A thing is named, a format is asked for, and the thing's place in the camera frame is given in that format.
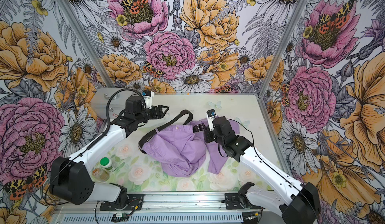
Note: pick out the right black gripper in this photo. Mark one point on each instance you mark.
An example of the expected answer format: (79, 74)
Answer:
(208, 138)

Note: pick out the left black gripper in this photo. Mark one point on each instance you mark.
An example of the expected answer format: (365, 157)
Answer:
(156, 109)

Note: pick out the black leather belt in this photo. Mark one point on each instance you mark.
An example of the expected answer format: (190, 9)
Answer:
(147, 137)

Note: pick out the purple trousers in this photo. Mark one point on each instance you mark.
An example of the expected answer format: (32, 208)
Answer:
(181, 151)

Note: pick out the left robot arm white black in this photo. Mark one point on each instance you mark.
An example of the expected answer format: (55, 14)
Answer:
(71, 180)

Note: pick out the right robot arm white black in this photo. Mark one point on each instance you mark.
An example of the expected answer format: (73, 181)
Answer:
(295, 202)

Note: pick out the silver metal case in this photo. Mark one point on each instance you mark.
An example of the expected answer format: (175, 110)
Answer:
(102, 96)

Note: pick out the green lid glass jar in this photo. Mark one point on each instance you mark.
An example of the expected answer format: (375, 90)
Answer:
(108, 164)

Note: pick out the brown lid glass jar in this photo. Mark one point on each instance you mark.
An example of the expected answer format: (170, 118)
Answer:
(100, 174)

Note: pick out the small green circuit board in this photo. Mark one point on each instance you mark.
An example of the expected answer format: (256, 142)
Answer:
(120, 217)

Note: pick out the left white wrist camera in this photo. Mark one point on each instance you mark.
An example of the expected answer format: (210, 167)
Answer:
(148, 97)

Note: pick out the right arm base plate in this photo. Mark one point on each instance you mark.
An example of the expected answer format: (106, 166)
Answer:
(233, 201)

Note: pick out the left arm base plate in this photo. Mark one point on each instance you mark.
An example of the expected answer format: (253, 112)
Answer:
(129, 202)

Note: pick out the aluminium front rail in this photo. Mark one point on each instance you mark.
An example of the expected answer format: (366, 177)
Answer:
(169, 208)

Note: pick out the left aluminium corner post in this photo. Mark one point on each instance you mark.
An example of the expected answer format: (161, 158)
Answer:
(77, 27)

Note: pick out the aluminium corner post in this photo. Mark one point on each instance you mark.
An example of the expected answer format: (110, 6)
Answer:
(77, 27)
(291, 25)

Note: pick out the right aluminium corner post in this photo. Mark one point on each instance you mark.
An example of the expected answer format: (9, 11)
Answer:
(291, 25)

